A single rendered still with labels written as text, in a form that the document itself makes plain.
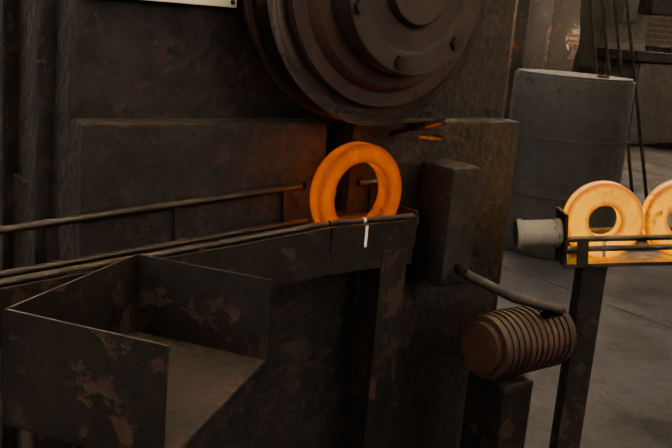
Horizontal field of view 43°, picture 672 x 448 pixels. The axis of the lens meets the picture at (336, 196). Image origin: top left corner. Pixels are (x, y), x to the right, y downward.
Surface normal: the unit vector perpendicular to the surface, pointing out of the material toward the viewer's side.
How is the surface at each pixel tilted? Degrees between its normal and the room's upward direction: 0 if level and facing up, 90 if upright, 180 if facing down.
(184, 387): 5
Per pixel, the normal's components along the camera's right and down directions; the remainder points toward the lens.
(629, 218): 0.00, 0.21
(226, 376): 0.05, -0.96
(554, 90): -0.53, 0.13
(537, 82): -0.77, 0.07
